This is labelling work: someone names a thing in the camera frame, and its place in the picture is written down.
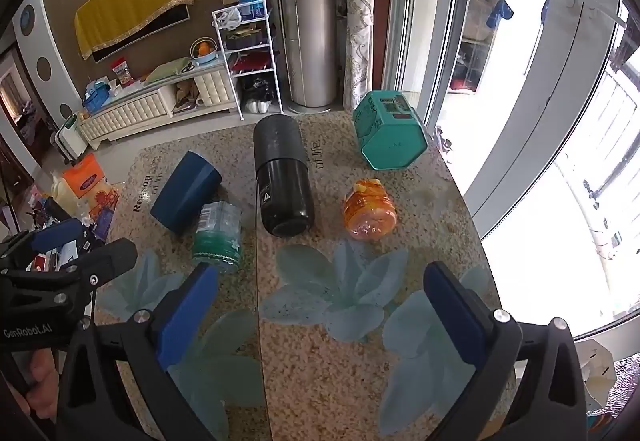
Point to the patterned beige curtain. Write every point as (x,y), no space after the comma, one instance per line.
(360,6)

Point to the white television cabinet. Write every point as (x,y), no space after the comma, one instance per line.
(155,103)

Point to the green cushion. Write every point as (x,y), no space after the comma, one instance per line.
(169,70)

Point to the orange plastic jar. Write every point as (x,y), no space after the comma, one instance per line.
(370,210)

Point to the teal hexagonal tin box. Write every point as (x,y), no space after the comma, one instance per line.
(390,131)

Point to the silver standing air conditioner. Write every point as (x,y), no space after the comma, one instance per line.
(307,13)

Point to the person's left hand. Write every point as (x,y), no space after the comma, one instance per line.
(42,381)

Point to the red snack bag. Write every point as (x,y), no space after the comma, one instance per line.
(122,72)

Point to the orange packaged bag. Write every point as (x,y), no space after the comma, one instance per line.
(91,182)

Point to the yellow cloth covered television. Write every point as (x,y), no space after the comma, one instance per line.
(134,1)

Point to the black thermos flask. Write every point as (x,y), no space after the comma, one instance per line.
(281,176)

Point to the white metal shelf rack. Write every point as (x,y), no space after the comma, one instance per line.
(250,61)

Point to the bowl of oranges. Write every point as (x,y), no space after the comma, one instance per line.
(202,52)

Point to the white plastic bag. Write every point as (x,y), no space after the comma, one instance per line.
(228,17)

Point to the white and green suitcase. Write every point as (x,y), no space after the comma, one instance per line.
(70,137)

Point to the dark blue cup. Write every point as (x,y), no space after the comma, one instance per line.
(186,193)

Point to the hanging blue garment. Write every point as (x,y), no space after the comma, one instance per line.
(500,13)

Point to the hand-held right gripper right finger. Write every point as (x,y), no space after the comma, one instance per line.
(456,316)

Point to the green clear plastic bottle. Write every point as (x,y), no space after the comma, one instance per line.
(218,236)

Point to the blue plastic basket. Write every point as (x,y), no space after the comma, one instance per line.
(97,97)

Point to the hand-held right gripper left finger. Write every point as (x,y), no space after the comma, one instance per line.
(186,316)

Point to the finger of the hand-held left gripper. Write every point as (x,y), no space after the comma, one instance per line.
(56,233)
(112,256)

